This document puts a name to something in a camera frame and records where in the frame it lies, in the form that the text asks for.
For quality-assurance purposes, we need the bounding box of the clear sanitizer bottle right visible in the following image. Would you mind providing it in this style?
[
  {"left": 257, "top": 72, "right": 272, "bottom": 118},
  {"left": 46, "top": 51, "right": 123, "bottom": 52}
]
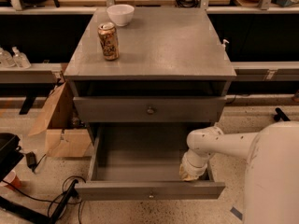
[{"left": 12, "top": 47, "right": 31, "bottom": 69}]

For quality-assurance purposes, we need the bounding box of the clear sanitizer bottle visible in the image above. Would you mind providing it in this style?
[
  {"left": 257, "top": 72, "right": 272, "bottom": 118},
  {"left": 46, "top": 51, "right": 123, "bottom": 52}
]
[
  {"left": 0, "top": 48, "right": 15, "bottom": 68},
  {"left": 12, "top": 47, "right": 31, "bottom": 69}
]

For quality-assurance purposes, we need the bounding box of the black bin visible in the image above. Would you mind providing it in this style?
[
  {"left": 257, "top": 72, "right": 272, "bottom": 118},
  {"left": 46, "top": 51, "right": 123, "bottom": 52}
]
[{"left": 0, "top": 133, "right": 23, "bottom": 181}]

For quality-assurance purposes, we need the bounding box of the gold soda can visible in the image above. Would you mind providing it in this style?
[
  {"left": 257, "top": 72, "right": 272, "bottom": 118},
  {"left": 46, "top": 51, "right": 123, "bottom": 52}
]
[{"left": 98, "top": 22, "right": 119, "bottom": 61}]

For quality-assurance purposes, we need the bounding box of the black cable on floor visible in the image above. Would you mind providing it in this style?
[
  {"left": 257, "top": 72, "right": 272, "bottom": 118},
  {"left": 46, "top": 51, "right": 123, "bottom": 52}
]
[{"left": 1, "top": 152, "right": 90, "bottom": 224}]

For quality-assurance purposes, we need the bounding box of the black power adapter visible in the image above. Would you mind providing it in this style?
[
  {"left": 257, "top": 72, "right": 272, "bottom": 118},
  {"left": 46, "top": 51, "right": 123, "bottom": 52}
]
[{"left": 25, "top": 152, "right": 37, "bottom": 169}]

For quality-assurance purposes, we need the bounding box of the black metal stand leg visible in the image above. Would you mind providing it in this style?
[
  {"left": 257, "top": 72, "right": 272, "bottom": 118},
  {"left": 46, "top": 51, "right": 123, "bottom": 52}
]
[{"left": 0, "top": 179, "right": 78, "bottom": 224}]

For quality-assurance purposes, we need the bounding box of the clear sanitizer bottle left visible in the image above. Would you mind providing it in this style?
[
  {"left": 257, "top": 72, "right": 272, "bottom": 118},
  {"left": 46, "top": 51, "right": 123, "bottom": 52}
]
[{"left": 0, "top": 48, "right": 15, "bottom": 68}]

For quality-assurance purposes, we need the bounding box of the white bowl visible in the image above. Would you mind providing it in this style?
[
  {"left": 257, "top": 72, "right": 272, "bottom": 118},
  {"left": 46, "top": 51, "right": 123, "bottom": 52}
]
[{"left": 107, "top": 4, "right": 135, "bottom": 26}]

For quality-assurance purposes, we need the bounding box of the grey drawer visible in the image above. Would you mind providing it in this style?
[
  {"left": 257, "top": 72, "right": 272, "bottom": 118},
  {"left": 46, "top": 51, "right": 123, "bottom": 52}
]
[
  {"left": 74, "top": 96, "right": 226, "bottom": 122},
  {"left": 76, "top": 123, "right": 225, "bottom": 201}
]

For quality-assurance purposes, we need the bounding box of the cardboard box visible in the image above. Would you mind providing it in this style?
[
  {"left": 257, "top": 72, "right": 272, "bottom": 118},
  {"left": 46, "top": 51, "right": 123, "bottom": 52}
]
[{"left": 29, "top": 82, "right": 94, "bottom": 158}]

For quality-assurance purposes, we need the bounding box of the red plastic cup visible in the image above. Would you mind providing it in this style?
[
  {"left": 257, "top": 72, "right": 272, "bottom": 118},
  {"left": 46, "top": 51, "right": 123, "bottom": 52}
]
[{"left": 0, "top": 170, "right": 21, "bottom": 190}]

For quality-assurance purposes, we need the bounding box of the small white pump bottle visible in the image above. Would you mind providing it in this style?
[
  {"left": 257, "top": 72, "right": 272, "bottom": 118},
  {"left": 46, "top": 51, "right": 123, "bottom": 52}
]
[{"left": 222, "top": 39, "right": 229, "bottom": 51}]

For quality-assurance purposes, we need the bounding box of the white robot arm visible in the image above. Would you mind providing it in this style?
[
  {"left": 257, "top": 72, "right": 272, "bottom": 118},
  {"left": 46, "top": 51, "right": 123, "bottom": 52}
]
[{"left": 179, "top": 121, "right": 299, "bottom": 224}]

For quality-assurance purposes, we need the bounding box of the grey top drawer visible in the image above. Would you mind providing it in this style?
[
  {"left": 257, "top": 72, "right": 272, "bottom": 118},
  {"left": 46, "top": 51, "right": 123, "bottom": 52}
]
[{"left": 74, "top": 96, "right": 226, "bottom": 122}]

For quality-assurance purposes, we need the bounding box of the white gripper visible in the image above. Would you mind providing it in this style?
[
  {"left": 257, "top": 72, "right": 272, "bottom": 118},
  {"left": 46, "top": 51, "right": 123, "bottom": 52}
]
[{"left": 179, "top": 151, "right": 208, "bottom": 182}]

